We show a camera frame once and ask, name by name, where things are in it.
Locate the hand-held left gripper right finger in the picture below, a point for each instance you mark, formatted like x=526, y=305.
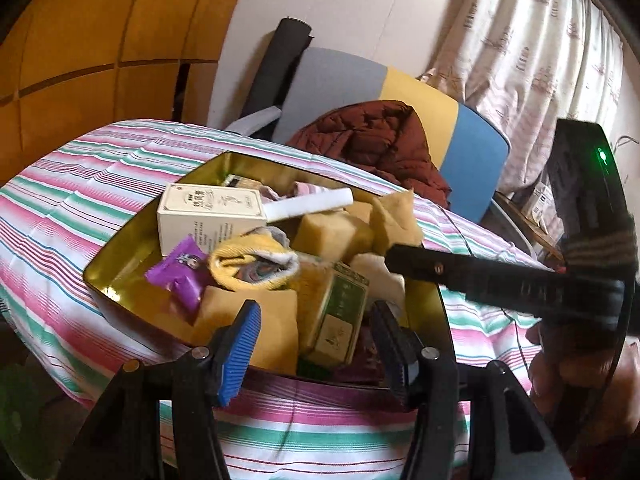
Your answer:
x=392, y=355

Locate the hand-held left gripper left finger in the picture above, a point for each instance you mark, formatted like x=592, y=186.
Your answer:
x=240, y=355

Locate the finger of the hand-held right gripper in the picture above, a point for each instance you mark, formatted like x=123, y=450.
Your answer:
x=500, y=280

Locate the large yellow sponge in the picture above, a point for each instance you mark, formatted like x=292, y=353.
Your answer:
x=265, y=320

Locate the green tea box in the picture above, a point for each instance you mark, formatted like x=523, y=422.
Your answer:
x=340, y=320

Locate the white foam net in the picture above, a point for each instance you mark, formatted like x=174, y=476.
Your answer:
x=380, y=280

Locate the yellow sock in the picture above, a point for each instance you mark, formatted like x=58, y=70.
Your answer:
x=235, y=255

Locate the purple candy packet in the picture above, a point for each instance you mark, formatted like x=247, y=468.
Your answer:
x=182, y=272

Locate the white medicine box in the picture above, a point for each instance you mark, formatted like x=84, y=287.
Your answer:
x=200, y=225

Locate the yellow sponge block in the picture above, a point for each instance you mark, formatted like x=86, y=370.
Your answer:
x=325, y=232

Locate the gold metal tin container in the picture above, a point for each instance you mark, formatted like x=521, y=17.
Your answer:
x=125, y=265

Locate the small yellow sponge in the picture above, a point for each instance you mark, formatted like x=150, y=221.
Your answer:
x=361, y=210

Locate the white foam block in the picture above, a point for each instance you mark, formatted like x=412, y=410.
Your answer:
x=310, y=204

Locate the oat bar packet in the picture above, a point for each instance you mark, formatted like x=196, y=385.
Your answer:
x=240, y=181

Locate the pink striped sock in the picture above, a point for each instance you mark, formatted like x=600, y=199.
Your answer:
x=305, y=189

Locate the person's right hand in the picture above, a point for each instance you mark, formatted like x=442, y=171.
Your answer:
x=547, y=380

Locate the wooden side desk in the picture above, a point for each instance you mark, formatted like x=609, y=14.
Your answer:
x=545, y=245

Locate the grey yellow blue chair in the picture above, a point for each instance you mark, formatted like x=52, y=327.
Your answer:
x=475, y=150

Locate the patterned white curtain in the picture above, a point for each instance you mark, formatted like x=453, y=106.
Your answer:
x=525, y=35

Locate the maroon quilted jacket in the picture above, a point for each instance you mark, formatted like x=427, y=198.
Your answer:
x=380, y=140

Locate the pink green striped tablecloth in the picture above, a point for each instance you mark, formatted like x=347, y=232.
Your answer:
x=75, y=185

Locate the wooden wardrobe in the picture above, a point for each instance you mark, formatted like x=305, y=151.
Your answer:
x=100, y=35

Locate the black padded post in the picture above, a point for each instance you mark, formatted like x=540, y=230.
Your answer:
x=285, y=45

